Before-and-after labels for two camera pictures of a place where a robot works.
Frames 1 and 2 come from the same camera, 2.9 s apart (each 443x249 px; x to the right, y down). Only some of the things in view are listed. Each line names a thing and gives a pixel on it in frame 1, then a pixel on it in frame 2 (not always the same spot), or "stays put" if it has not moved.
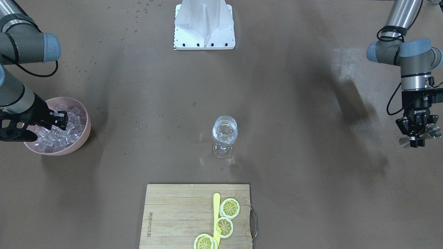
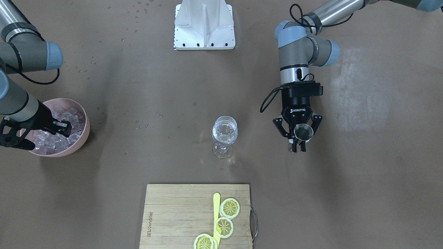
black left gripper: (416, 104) to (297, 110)
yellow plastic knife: (216, 213) stays put
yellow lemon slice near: (229, 208) stays put
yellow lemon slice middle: (224, 227) stays put
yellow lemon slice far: (205, 241) stays put
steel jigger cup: (433, 130) to (303, 132)
